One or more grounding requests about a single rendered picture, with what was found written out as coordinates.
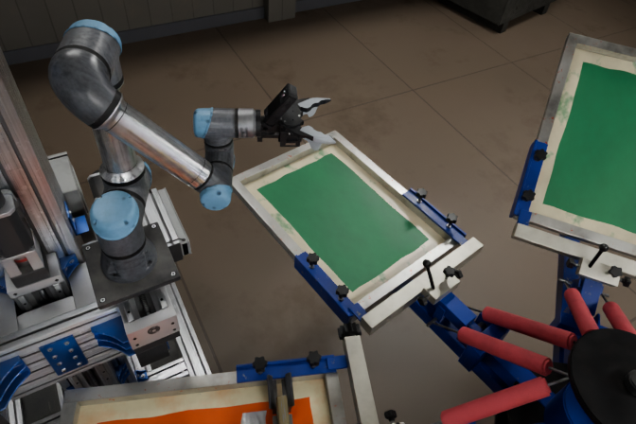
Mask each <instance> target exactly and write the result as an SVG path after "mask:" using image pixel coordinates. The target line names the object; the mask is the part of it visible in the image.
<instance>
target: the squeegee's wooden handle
mask: <svg viewBox="0 0 636 424"><path fill-rule="evenodd" d="M276 415H277V424H290V417H289V407H288V398H287V396H278V397H276Z"/></svg>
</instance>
